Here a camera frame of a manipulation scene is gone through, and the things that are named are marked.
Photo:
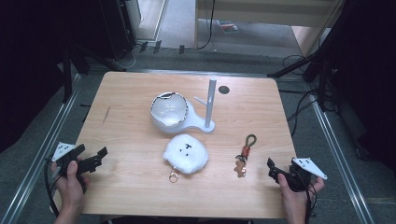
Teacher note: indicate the person's left hand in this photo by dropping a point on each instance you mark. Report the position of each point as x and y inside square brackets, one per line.
[71, 186]

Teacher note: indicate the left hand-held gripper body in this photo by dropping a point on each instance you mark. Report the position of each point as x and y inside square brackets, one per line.
[67, 152]

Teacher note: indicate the black computer tower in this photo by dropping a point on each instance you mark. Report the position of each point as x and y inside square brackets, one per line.
[118, 28]

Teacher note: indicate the black tripod legs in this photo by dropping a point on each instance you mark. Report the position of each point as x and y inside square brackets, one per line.
[295, 65]

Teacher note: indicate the metal floor rail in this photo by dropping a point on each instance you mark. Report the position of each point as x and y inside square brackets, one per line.
[40, 152]
[339, 158]

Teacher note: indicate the white key stand with bowl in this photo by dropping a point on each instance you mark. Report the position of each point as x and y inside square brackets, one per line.
[169, 109]

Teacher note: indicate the light wooden furniture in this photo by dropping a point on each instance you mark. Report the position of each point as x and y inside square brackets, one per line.
[267, 9]

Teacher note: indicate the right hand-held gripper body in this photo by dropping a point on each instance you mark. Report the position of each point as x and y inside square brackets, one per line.
[300, 177]

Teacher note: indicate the black metal stand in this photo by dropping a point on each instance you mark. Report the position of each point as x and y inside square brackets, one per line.
[67, 77]

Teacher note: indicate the booklet on floor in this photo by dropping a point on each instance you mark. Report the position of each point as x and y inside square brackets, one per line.
[228, 26]

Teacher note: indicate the round dark table grommet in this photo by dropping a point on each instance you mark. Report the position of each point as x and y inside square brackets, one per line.
[223, 90]

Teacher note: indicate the person's right hand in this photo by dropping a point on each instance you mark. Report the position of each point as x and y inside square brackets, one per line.
[297, 197]

